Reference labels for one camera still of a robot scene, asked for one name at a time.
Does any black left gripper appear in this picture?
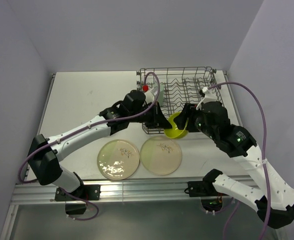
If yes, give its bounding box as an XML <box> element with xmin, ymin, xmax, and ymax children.
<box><xmin>128</xmin><ymin>101</ymin><xmax>171</xmax><ymax>129</ymax></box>

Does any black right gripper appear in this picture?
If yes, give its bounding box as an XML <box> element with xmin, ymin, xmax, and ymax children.
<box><xmin>173</xmin><ymin>102</ymin><xmax>218</xmax><ymax>140</ymax></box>

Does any lime green bowl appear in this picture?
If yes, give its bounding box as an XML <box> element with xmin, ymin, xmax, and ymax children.
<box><xmin>164</xmin><ymin>112</ymin><xmax>189</xmax><ymax>139</ymax></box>

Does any pale green plastic cup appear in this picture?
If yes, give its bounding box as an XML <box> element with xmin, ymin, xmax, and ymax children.
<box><xmin>157</xmin><ymin>82</ymin><xmax>165</xmax><ymax>107</ymax></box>

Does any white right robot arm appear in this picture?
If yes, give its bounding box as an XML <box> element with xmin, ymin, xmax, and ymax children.
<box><xmin>174</xmin><ymin>101</ymin><xmax>294</xmax><ymax>229</ymax></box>

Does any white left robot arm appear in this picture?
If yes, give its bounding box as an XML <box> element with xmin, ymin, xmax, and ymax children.
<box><xmin>27</xmin><ymin>90</ymin><xmax>172</xmax><ymax>200</ymax></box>

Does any cream plate with branch, right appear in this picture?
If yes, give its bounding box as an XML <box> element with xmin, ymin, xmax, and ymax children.
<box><xmin>140</xmin><ymin>136</ymin><xmax>182</xmax><ymax>176</ymax></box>

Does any cream plate with branch, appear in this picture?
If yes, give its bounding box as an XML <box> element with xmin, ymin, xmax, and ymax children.
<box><xmin>97</xmin><ymin>139</ymin><xmax>140</xmax><ymax>181</ymax></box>
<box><xmin>140</xmin><ymin>136</ymin><xmax>182</xmax><ymax>176</ymax></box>

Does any cream plate with branch, left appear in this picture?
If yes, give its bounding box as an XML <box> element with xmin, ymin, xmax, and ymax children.
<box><xmin>97</xmin><ymin>139</ymin><xmax>140</xmax><ymax>181</ymax></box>

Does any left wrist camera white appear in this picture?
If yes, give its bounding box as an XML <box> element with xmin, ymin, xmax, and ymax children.
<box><xmin>142</xmin><ymin>85</ymin><xmax>158</xmax><ymax>104</ymax></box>

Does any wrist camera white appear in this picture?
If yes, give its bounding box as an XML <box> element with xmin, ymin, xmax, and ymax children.
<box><xmin>142</xmin><ymin>85</ymin><xmax>158</xmax><ymax>104</ymax></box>
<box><xmin>196</xmin><ymin>87</ymin><xmax>217</xmax><ymax>110</ymax></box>

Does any grey wire dish rack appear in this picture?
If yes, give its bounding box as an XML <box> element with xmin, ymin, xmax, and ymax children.
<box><xmin>137</xmin><ymin>66</ymin><xmax>233</xmax><ymax>138</ymax></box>

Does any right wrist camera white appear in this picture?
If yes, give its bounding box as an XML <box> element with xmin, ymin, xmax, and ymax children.
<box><xmin>196</xmin><ymin>87</ymin><xmax>217</xmax><ymax>110</ymax></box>

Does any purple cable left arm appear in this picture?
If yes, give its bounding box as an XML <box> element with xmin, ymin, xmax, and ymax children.
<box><xmin>17</xmin><ymin>72</ymin><xmax>160</xmax><ymax>221</ymax></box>

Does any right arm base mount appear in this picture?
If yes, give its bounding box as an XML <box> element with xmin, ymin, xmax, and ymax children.
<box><xmin>184</xmin><ymin>180</ymin><xmax>223</xmax><ymax>213</ymax></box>

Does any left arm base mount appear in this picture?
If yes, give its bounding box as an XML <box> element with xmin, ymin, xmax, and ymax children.
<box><xmin>54</xmin><ymin>184</ymin><xmax>101</xmax><ymax>219</ymax></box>

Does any aluminium rail frame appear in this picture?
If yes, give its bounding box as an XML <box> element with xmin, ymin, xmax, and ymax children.
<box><xmin>10</xmin><ymin>178</ymin><xmax>252</xmax><ymax>206</ymax></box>

